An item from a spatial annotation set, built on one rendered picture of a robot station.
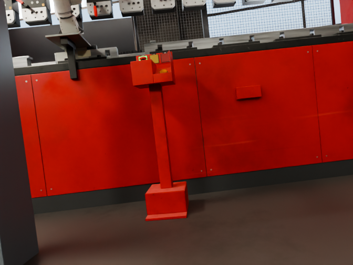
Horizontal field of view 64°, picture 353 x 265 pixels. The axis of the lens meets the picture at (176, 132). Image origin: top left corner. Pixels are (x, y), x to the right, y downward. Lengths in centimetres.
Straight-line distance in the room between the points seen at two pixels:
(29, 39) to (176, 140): 154
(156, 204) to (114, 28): 156
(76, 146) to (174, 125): 60
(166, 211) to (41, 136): 88
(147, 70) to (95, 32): 116
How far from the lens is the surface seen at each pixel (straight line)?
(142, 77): 143
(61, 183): 185
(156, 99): 146
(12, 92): 126
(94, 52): 192
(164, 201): 144
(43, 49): 261
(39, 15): 207
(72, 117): 179
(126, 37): 247
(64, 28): 189
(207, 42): 191
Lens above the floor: 47
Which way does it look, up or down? 3 degrees down
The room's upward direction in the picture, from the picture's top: 6 degrees counter-clockwise
